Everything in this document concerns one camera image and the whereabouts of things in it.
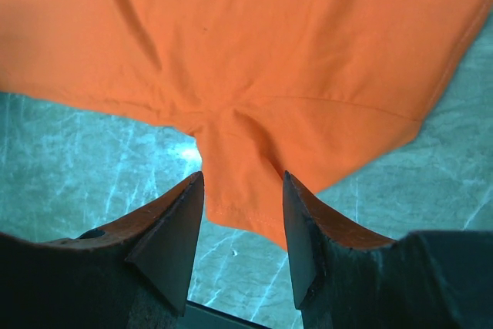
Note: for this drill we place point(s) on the orange t-shirt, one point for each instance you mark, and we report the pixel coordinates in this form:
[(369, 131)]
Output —
[(317, 88)]

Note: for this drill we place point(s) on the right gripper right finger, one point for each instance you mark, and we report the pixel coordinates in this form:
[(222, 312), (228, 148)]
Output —
[(346, 276)]

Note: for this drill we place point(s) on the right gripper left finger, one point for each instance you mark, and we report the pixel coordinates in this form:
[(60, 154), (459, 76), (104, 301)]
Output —
[(134, 272)]

